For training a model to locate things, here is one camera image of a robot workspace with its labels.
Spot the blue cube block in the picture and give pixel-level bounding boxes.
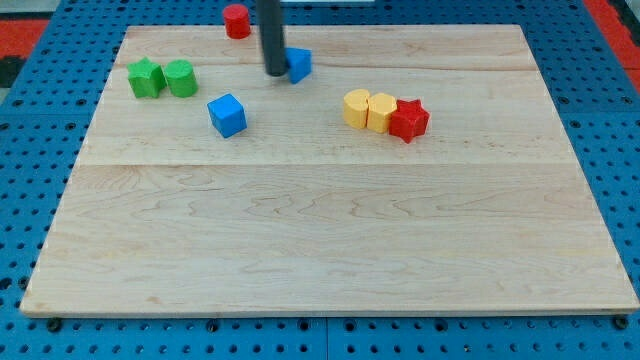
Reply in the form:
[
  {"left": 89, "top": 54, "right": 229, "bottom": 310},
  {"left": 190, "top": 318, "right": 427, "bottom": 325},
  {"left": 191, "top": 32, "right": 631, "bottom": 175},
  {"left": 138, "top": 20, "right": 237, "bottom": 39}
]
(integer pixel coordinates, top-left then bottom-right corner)
[{"left": 207, "top": 93, "right": 247, "bottom": 138}]

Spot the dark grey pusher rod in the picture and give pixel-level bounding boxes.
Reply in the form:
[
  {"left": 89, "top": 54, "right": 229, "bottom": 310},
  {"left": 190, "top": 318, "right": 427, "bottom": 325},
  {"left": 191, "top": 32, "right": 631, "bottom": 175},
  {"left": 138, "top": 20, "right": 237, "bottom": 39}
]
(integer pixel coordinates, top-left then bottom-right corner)
[{"left": 256, "top": 0, "right": 287, "bottom": 77}]

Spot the blue triangle block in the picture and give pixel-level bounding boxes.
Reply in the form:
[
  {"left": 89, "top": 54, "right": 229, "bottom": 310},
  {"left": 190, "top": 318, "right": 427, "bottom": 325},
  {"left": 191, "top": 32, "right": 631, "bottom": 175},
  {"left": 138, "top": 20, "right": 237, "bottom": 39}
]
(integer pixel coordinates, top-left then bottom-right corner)
[{"left": 285, "top": 47, "right": 312, "bottom": 84}]

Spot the green cylinder block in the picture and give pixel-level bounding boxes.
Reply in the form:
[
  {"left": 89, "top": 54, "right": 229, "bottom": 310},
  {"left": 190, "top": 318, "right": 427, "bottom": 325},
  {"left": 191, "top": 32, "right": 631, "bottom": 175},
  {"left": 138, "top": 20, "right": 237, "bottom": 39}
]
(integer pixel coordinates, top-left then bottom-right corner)
[{"left": 164, "top": 59, "right": 198, "bottom": 98}]

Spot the red star block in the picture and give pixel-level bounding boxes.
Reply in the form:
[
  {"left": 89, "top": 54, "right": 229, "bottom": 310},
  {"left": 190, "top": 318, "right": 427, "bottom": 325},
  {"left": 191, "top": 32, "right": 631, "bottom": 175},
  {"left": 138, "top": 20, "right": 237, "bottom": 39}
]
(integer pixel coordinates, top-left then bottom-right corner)
[{"left": 388, "top": 99, "right": 430, "bottom": 143}]

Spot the red cylinder block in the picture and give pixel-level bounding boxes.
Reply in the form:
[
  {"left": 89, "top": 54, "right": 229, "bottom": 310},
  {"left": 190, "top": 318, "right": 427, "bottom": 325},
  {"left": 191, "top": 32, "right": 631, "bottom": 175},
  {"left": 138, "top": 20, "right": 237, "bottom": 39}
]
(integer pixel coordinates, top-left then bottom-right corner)
[{"left": 222, "top": 4, "right": 251, "bottom": 40}]

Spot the light wooden board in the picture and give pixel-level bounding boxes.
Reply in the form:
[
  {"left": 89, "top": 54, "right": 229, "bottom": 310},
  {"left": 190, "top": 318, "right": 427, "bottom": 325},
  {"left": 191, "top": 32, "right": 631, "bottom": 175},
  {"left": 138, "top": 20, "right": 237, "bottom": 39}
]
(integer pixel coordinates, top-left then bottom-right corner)
[{"left": 20, "top": 25, "right": 639, "bottom": 318}]

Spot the green star block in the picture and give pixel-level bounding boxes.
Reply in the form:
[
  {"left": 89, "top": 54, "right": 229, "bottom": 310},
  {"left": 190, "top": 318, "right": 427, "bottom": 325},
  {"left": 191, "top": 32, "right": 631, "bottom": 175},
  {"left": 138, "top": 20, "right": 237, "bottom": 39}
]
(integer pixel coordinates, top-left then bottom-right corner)
[{"left": 127, "top": 57, "right": 167, "bottom": 98}]

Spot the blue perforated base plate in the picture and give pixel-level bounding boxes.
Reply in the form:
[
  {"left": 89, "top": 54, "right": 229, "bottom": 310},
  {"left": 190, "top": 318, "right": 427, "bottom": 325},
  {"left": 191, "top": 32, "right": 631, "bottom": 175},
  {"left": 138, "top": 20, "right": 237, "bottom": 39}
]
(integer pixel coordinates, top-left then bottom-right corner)
[{"left": 1, "top": 0, "right": 639, "bottom": 359}]

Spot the yellow heart block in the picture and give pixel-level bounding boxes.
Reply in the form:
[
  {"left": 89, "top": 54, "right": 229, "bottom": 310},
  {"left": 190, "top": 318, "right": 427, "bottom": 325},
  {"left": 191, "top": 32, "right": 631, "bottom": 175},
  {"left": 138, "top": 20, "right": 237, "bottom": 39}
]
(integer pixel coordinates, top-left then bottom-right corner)
[{"left": 343, "top": 89, "right": 370, "bottom": 129}]

